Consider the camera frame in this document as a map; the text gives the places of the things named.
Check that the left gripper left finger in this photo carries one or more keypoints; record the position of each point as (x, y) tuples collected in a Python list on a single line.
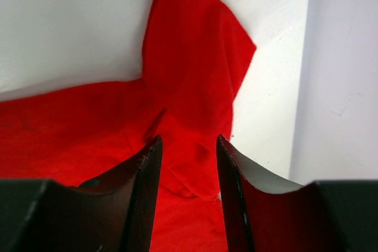
[(113, 211)]

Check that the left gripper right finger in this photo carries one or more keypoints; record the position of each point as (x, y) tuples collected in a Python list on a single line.
[(266, 212)]

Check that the red t shirt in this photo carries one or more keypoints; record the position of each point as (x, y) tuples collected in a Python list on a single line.
[(195, 56)]

